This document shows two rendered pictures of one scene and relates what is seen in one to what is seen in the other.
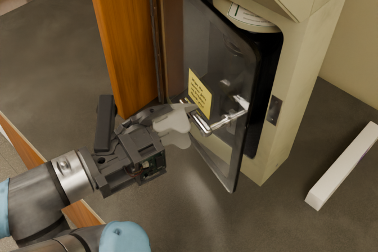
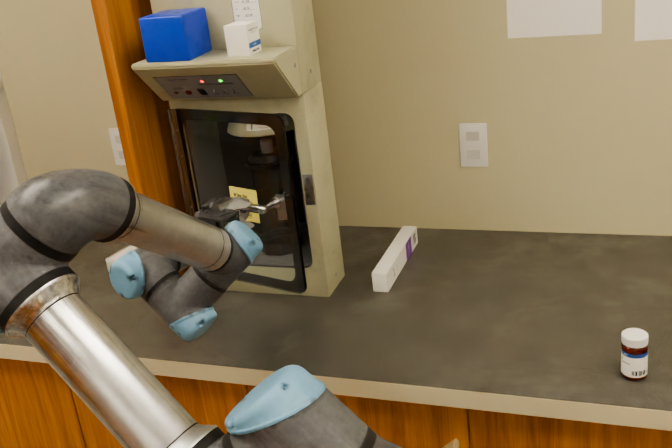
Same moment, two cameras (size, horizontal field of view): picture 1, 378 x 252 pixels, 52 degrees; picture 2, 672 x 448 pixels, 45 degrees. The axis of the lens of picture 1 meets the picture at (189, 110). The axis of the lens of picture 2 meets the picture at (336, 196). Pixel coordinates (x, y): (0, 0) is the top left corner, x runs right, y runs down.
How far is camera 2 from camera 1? 1.17 m
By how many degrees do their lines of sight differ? 35
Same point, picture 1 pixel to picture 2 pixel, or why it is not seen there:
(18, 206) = (147, 258)
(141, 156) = (223, 218)
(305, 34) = (305, 108)
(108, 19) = (142, 177)
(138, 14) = (162, 177)
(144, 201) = (223, 339)
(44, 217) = (168, 265)
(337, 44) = (347, 186)
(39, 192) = not seen: hidden behind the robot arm
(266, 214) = (344, 308)
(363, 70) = (380, 199)
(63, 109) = not seen: hidden behind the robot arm
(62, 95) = not seen: hidden behind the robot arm
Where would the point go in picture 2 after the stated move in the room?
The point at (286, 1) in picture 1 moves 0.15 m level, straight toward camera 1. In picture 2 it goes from (285, 73) to (292, 89)
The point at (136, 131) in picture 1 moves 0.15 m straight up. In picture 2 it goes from (211, 213) to (198, 140)
